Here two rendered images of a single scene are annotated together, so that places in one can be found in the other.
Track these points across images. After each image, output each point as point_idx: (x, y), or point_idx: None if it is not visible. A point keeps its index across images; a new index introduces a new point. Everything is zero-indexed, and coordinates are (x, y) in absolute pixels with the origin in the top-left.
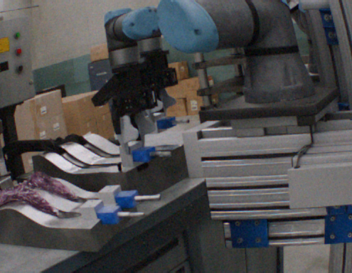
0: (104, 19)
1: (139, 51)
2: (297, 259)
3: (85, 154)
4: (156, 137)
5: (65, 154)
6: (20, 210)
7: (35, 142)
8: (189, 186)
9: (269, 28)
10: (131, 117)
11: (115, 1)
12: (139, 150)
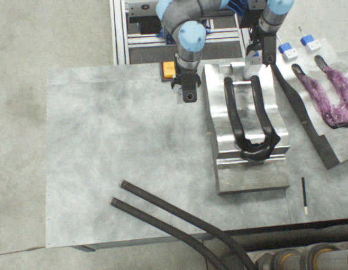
0: (293, 3)
1: (199, 63)
2: (20, 158)
3: (247, 119)
4: (76, 198)
5: (264, 126)
6: None
7: (229, 235)
8: (221, 62)
9: None
10: (255, 50)
11: None
12: (257, 53)
